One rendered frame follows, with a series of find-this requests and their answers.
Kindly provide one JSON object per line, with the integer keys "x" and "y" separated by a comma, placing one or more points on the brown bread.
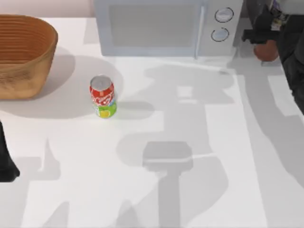
{"x": 266, "y": 51}

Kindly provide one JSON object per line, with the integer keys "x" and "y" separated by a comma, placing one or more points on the pale microwave oven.
{"x": 235, "y": 28}

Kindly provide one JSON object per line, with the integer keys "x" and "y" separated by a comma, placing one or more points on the round microwave knob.
{"x": 220, "y": 35}
{"x": 224, "y": 14}

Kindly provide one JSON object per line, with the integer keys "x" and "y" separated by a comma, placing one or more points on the pale microwave door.
{"x": 152, "y": 26}

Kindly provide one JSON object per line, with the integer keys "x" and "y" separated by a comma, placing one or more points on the red and green can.
{"x": 103, "y": 95}

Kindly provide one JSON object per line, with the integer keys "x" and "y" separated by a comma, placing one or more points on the woven brown basket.
{"x": 35, "y": 59}

